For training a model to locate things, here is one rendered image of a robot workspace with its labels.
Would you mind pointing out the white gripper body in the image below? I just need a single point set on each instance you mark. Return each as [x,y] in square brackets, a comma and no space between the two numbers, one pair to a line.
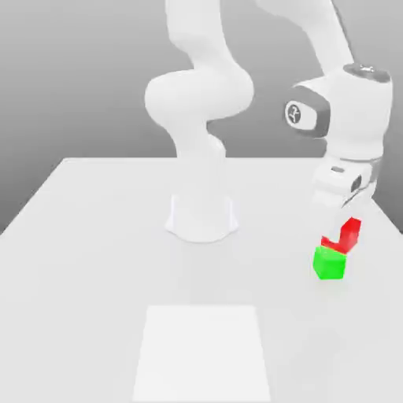
[330,199]

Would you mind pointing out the small green cube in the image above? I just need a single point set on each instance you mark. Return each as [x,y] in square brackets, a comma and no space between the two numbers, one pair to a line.
[329,263]

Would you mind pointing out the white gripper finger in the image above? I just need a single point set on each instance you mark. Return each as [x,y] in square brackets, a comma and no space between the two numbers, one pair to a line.
[334,227]

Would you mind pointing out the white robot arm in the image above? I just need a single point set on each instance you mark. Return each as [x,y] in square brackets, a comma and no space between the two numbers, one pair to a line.
[201,94]

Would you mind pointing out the small red cube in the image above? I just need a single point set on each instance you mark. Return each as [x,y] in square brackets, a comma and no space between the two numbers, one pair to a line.
[352,233]

